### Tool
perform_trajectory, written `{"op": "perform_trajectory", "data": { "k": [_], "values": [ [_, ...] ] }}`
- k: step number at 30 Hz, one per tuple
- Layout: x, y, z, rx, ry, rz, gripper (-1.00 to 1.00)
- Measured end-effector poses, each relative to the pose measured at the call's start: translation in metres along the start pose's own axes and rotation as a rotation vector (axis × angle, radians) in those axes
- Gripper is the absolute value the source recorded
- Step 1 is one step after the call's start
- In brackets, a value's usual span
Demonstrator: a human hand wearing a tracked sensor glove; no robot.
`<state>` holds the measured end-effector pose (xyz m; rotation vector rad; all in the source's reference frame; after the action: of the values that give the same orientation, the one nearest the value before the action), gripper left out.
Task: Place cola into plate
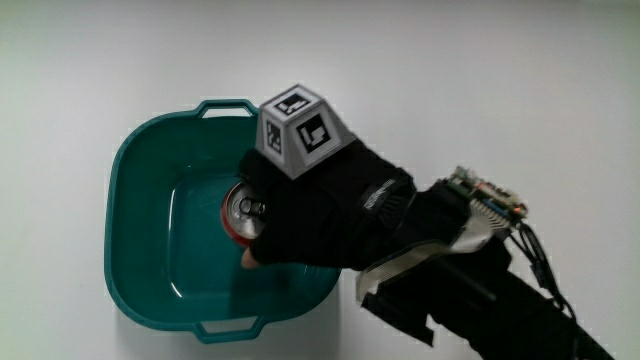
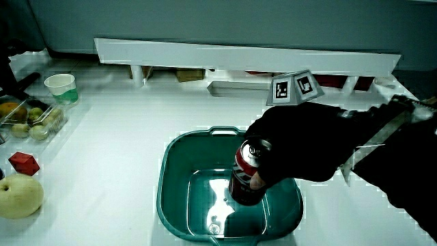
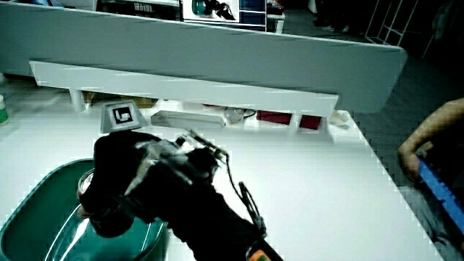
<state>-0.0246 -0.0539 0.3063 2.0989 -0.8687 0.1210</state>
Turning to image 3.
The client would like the person's right hand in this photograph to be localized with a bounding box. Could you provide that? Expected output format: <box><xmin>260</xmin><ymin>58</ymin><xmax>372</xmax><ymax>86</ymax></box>
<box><xmin>77</xmin><ymin>100</ymin><xmax>229</xmax><ymax>239</ymax></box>

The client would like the cola can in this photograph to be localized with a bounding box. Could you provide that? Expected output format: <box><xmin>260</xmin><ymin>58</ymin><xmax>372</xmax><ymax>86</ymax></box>
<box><xmin>77</xmin><ymin>168</ymin><xmax>96</xmax><ymax>204</ymax></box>

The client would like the person's right forearm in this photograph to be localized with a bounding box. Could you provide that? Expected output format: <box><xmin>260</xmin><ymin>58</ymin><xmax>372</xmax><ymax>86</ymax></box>
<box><xmin>162</xmin><ymin>181</ymin><xmax>286</xmax><ymax>261</ymax></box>

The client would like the white power strip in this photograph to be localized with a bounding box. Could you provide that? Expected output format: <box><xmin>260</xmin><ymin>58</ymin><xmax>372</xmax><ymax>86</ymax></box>
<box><xmin>150</xmin><ymin>109</ymin><xmax>228</xmax><ymax>129</ymax></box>

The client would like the green tray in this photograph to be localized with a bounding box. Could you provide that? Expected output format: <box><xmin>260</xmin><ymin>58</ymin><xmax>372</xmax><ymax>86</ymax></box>
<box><xmin>0</xmin><ymin>157</ymin><xmax>171</xmax><ymax>261</ymax></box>

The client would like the white shelf riser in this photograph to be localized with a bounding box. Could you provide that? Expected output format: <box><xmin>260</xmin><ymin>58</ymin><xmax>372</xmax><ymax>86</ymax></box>
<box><xmin>28</xmin><ymin>59</ymin><xmax>340</xmax><ymax>117</ymax></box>

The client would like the clear glass object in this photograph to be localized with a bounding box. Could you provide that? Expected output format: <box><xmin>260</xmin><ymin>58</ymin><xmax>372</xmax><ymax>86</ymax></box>
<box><xmin>224</xmin><ymin>107</ymin><xmax>247</xmax><ymax>125</ymax></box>

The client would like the white green bottle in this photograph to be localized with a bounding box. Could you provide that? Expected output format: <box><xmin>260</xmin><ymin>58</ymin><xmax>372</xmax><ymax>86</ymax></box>
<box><xmin>0</xmin><ymin>94</ymin><xmax>9</xmax><ymax>126</ymax></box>

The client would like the white desk back panel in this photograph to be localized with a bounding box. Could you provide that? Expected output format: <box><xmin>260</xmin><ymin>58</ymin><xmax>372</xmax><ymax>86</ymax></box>
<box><xmin>0</xmin><ymin>1</ymin><xmax>409</xmax><ymax>114</ymax></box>

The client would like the long red box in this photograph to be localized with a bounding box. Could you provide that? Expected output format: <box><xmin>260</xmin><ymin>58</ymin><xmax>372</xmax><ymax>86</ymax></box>
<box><xmin>256</xmin><ymin>110</ymin><xmax>293</xmax><ymax>126</ymax></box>

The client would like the orange black wrist device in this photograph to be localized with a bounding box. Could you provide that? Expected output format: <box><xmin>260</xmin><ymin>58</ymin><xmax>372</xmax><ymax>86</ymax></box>
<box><xmin>245</xmin><ymin>239</ymin><xmax>284</xmax><ymax>261</ymax></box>

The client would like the short red box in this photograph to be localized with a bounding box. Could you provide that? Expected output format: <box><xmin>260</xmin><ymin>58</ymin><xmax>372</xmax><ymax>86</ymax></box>
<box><xmin>299</xmin><ymin>115</ymin><xmax>323</xmax><ymax>131</ymax></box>

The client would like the white blue printed box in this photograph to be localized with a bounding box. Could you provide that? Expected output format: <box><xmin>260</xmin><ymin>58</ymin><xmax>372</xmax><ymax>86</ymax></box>
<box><xmin>180</xmin><ymin>0</ymin><xmax>268</xmax><ymax>32</ymax></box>

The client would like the white crumpled object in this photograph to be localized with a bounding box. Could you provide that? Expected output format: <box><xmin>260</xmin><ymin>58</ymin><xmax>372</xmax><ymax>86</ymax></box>
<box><xmin>328</xmin><ymin>109</ymin><xmax>351</xmax><ymax>128</ymax></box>

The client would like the white metal rack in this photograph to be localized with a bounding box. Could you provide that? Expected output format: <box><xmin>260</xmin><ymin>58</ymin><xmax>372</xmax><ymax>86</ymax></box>
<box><xmin>364</xmin><ymin>0</ymin><xmax>418</xmax><ymax>47</ymax></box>

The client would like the blue ribbed object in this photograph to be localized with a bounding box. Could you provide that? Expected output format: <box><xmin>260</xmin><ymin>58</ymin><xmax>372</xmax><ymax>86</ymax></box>
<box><xmin>418</xmin><ymin>157</ymin><xmax>464</xmax><ymax>235</ymax></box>

